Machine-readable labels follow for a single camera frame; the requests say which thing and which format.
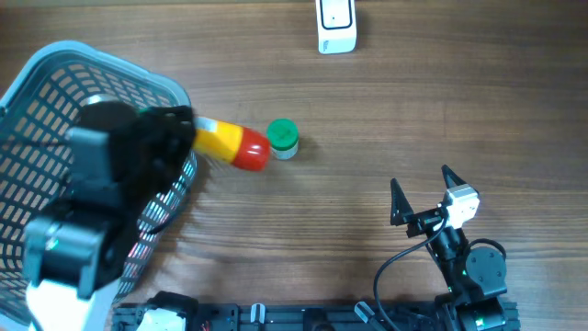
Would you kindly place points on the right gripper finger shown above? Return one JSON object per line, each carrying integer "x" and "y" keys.
{"x": 455, "y": 184}
{"x": 401, "y": 210}

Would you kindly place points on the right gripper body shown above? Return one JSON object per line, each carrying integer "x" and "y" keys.
{"x": 424, "y": 222}

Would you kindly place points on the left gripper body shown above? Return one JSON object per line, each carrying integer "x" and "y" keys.
{"x": 162, "y": 147}

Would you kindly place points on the red sauce bottle yellow label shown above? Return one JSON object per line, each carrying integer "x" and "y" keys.
{"x": 233, "y": 144}

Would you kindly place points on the green lid jar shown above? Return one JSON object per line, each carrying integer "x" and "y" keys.
{"x": 284, "y": 138}

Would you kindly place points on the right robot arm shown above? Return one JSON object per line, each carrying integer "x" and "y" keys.
{"x": 474, "y": 271}

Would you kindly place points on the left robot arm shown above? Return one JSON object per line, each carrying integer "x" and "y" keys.
{"x": 77, "y": 245}

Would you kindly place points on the white barcode scanner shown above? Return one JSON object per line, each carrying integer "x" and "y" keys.
{"x": 336, "y": 26}

